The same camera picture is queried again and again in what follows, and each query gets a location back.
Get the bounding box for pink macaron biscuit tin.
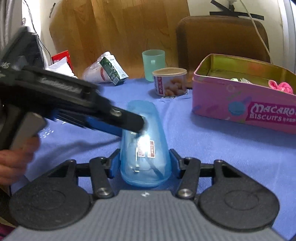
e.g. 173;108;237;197
192;54;295;134

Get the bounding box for black cable on wall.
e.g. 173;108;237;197
23;0;53;68

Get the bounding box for blue patterned tablecloth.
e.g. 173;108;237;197
11;79;295;239

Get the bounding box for wooden panel door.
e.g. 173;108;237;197
49;0;190;78

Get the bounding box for pink knitted soft toy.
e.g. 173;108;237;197
268;80;293;94

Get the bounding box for white tissue pack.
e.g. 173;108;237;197
46;58;77;78

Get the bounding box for round snack tub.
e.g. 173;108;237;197
152;67;187;97

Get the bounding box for brown wooden chair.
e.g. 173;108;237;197
176;16;270;85

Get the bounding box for green drink carton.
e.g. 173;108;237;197
100;55;128;86

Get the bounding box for blue plastic case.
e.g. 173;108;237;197
120;100;172;188

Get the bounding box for black tape cross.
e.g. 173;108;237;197
209;0;265;21

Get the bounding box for teal plastic cup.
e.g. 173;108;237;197
142;49;166;82

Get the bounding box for clear plastic bag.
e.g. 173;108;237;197
82;51;111;84

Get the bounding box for red snack box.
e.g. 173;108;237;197
51;50;73;70

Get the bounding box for person's left hand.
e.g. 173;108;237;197
0;135;40;186

